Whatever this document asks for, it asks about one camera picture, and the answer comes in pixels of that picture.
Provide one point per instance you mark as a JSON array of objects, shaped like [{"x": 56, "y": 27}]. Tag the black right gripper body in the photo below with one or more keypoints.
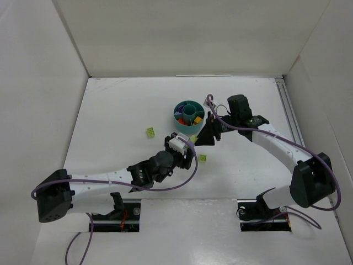
[{"x": 216, "y": 130}]

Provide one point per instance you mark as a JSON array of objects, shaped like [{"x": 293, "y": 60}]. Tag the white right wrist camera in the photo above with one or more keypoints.
[{"x": 209, "y": 102}]

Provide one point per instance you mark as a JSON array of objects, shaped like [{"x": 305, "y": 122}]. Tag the pale green lego brick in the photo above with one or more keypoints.
[{"x": 194, "y": 138}]

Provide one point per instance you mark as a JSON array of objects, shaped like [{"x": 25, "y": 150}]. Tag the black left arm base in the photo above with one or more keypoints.
[{"x": 124, "y": 217}]

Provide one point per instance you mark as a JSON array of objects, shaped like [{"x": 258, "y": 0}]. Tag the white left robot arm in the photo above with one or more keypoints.
[{"x": 62, "y": 193}]

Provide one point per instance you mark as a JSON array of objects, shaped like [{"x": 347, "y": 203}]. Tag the yellow orange lego brick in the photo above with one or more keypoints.
[{"x": 197, "y": 120}]

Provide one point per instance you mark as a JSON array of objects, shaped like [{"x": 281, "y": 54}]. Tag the aluminium rail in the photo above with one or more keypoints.
[{"x": 289, "y": 112}]

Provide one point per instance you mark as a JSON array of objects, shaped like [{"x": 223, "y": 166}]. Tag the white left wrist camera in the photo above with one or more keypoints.
[{"x": 178, "y": 143}]

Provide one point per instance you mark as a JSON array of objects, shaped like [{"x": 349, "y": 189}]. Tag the orange teardrop lego plate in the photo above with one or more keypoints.
[{"x": 181, "y": 121}]

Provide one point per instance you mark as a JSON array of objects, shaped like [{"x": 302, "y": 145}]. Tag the purple lego brick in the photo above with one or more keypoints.
[{"x": 180, "y": 108}]

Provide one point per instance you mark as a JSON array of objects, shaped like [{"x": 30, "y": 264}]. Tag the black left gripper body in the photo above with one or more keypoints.
[{"x": 187, "y": 157}]

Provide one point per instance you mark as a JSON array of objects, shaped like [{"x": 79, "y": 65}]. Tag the teal round divided container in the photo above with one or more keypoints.
[{"x": 191, "y": 110}]

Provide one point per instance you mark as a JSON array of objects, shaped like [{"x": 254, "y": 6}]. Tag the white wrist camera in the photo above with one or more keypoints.
[
  {"x": 209, "y": 102},
  {"x": 178, "y": 143}
]

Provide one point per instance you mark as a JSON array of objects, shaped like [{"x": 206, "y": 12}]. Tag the lime green lego brick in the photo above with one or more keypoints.
[{"x": 150, "y": 132}]

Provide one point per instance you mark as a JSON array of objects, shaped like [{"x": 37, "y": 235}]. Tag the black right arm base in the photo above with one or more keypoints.
[{"x": 255, "y": 216}]

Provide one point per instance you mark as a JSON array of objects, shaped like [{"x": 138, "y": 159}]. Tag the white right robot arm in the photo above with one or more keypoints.
[{"x": 312, "y": 176}]

